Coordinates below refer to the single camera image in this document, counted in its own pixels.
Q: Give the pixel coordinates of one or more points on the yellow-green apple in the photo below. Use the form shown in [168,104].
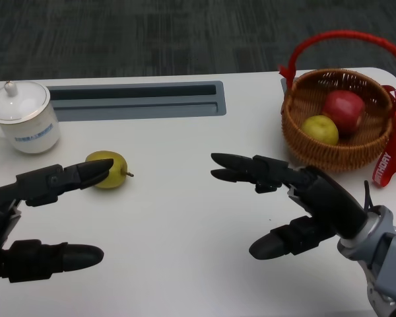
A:
[320,130]

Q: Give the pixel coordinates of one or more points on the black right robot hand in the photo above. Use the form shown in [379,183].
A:
[333,204]

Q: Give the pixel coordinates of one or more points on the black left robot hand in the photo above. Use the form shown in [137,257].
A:
[46,181]

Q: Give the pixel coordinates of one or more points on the red apple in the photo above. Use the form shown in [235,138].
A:
[343,109]

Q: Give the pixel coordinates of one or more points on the green pear with stem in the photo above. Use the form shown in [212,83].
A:
[117,168]

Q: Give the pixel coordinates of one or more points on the white lidded ceramic mug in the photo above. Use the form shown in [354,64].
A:
[26,122]

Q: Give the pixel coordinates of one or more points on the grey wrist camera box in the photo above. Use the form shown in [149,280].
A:
[394,264]

